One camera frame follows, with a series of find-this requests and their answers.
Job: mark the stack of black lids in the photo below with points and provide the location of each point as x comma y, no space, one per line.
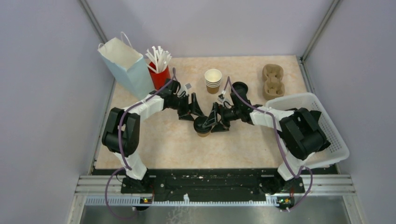
241,88

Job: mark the light blue paper bag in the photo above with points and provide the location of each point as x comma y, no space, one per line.
127,65

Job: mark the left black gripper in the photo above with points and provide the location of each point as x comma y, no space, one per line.
194,108

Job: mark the black plastic cup lid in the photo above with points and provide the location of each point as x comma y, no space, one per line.
199,125

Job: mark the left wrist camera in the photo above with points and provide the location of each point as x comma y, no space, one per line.
183,91

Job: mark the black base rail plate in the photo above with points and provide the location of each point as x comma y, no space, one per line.
209,185

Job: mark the red straw holder cup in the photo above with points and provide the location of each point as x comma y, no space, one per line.
158,79

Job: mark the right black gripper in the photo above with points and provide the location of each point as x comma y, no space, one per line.
212,119

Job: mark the brown cardboard cup carrier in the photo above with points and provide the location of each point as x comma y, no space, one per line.
273,86

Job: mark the black cloth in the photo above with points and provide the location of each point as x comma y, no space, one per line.
315,114

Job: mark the stack of paper cups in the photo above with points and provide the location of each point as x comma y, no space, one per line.
213,78

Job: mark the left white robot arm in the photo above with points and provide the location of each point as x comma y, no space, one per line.
122,130

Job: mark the brown paper coffee cup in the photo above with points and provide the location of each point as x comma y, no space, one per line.
203,134

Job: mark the white wrapped straws bundle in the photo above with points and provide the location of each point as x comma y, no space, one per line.
159,57

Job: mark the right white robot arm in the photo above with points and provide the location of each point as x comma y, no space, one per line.
297,131

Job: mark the white plastic basket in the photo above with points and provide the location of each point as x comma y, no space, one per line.
338,150

